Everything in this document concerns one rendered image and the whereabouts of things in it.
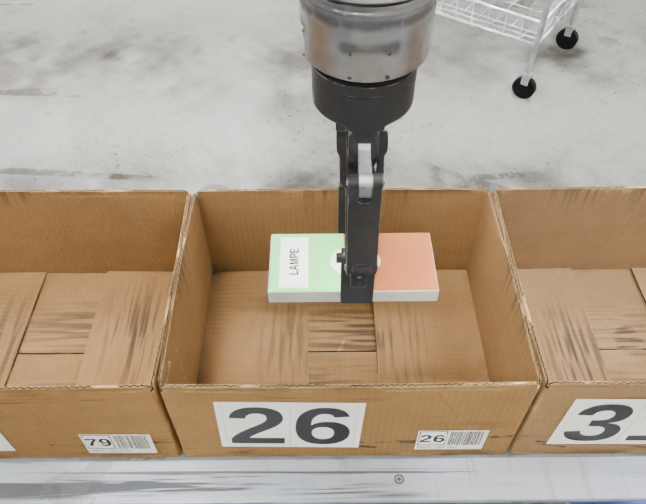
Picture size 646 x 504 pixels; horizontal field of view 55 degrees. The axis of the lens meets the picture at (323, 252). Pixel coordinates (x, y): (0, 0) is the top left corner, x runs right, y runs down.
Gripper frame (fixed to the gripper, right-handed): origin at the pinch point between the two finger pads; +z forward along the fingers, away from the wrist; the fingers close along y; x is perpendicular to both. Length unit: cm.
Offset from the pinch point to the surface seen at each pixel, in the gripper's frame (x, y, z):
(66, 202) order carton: -37.2, -20.7, 13.8
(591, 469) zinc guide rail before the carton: 28.3, 10.3, 28.2
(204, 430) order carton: -16.5, 8.1, 21.6
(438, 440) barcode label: 10.1, 8.3, 24.4
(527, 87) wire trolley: 86, -191, 112
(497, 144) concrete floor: 68, -160, 118
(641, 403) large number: 30.3, 8.2, 15.9
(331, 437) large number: -2.3, 8.3, 23.3
